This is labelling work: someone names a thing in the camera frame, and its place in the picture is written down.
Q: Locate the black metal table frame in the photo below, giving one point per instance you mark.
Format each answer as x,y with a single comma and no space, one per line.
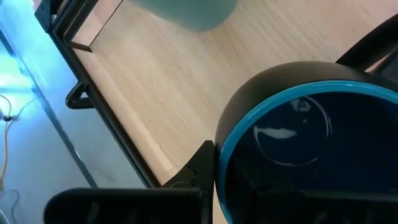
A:
127,146

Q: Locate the black mug with blue inside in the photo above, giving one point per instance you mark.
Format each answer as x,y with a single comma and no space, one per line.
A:
248,93

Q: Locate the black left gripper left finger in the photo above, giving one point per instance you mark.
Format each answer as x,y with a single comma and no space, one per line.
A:
199,174

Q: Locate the teal mug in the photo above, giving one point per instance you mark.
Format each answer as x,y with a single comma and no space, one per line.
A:
186,15

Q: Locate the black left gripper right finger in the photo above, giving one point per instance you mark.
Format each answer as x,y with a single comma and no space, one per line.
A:
311,208

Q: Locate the wooden shelf with black frame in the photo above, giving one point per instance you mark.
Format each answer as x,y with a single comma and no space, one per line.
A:
186,77

